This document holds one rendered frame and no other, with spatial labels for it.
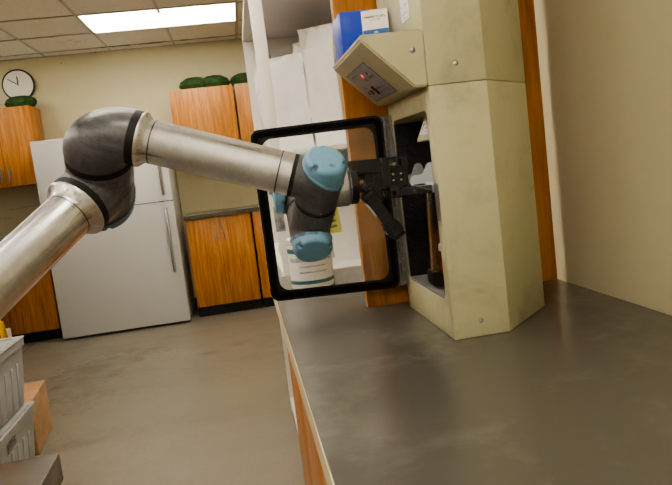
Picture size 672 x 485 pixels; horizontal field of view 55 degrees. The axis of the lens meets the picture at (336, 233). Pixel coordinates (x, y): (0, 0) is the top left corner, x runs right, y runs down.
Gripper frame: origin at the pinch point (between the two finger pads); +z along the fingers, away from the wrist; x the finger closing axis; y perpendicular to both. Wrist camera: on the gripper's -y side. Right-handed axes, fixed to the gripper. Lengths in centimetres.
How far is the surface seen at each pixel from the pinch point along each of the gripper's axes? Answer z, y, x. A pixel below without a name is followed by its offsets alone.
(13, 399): -155, -84, 179
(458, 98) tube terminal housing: -0.9, 16.3, -13.8
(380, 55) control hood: -14.6, 24.9, -13.9
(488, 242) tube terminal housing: 2.7, -10.4, -13.6
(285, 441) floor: -34, -122, 174
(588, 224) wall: 37.4, -12.8, 12.5
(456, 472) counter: -22, -29, -61
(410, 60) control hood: -9.2, 23.7, -13.8
